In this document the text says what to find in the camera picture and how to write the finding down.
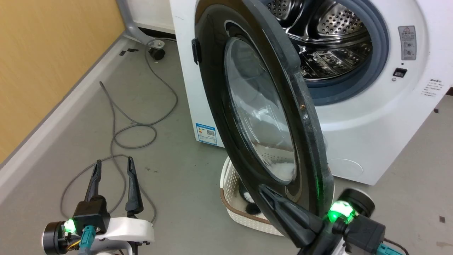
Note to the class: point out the small printed text sticker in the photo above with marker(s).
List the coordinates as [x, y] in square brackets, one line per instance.
[432, 88]

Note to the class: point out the black door latch socket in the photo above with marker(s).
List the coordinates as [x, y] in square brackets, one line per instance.
[400, 72]

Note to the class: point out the grey warning sticker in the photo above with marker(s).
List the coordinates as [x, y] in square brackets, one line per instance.
[407, 42]

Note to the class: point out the grey rubber door gasket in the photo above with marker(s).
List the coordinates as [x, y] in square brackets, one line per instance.
[357, 90]

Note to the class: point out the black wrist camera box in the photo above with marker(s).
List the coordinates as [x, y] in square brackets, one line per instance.
[91, 214]
[366, 233]

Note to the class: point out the grey metal furniture leg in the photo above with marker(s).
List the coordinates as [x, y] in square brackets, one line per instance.
[129, 22]

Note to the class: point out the perforated steel washer drum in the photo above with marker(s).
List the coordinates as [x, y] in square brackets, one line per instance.
[336, 24]

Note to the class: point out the black caster wheel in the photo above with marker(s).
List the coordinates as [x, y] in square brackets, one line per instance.
[156, 54]

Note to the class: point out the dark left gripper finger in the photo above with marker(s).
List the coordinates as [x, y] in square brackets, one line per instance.
[133, 191]
[94, 179]

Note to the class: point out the black round glass washer door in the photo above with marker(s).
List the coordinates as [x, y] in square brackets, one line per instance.
[212, 60]

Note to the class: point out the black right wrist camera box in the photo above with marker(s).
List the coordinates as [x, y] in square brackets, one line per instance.
[366, 233]

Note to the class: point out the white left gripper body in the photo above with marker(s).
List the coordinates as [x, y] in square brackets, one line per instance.
[127, 229]

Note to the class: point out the blue energy label sticker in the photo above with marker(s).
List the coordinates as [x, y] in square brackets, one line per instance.
[206, 134]

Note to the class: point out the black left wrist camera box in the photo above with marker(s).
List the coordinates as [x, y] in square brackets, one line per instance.
[91, 214]

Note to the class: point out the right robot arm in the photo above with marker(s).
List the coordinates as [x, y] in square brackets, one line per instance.
[359, 202]

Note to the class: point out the black and white cloth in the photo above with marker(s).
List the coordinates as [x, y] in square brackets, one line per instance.
[248, 208]

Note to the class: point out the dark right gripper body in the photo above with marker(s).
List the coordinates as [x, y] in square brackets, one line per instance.
[326, 244]

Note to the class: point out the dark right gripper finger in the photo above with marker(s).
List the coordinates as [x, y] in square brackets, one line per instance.
[293, 221]

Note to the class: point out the white woven laundry basket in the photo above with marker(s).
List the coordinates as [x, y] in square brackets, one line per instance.
[229, 184]

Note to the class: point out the white front-load washing machine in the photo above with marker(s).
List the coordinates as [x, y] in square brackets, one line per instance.
[357, 138]

